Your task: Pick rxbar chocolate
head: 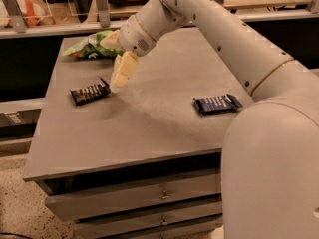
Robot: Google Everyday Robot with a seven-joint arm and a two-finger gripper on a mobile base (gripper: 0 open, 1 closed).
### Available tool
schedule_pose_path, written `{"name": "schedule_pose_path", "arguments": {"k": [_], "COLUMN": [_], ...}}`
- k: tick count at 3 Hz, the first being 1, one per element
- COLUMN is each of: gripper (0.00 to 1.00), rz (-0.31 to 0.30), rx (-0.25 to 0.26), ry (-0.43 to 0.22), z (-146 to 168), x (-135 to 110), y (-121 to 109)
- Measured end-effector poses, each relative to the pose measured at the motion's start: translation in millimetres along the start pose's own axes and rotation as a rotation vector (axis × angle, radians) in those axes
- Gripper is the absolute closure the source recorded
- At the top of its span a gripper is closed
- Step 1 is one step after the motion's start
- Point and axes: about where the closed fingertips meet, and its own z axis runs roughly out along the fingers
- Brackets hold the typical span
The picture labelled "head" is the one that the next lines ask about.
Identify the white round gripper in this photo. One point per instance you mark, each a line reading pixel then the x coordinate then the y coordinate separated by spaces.
pixel 134 39

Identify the top drawer metal knob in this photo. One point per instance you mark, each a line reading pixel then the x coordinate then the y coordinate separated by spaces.
pixel 164 196

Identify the long grey shelf rail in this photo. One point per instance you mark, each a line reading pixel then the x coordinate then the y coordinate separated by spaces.
pixel 82 29

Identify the middle grey drawer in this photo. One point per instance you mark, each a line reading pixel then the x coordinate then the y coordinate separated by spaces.
pixel 150 218

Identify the orange white bag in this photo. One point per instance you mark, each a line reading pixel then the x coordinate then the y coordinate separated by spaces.
pixel 33 13

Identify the green chip bag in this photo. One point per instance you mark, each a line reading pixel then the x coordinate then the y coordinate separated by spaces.
pixel 90 48

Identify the grey drawer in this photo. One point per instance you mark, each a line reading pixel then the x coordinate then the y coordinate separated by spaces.
pixel 150 218
pixel 179 229
pixel 133 195

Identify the middle metal shelf bracket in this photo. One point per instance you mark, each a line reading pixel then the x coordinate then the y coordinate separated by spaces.
pixel 103 13

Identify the bottom grey drawer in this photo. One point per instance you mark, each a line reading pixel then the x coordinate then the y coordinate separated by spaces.
pixel 179 229

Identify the black rxbar chocolate wrapper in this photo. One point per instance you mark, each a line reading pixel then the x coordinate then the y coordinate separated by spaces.
pixel 90 93

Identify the top grey drawer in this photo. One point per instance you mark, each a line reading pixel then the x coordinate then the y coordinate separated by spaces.
pixel 133 195

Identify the grey drawer cabinet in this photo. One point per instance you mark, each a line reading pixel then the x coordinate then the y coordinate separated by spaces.
pixel 150 129

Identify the drawer metal knob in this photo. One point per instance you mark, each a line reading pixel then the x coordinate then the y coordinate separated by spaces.
pixel 164 196
pixel 164 222

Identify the blue rxbar wrapper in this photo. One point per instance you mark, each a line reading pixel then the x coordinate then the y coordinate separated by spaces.
pixel 217 104

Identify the left metal shelf bracket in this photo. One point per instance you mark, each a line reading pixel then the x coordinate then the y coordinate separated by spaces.
pixel 15 15

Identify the middle drawer metal knob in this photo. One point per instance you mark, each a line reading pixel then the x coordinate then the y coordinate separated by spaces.
pixel 164 222

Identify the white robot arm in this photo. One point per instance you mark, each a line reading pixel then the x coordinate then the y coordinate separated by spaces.
pixel 270 155

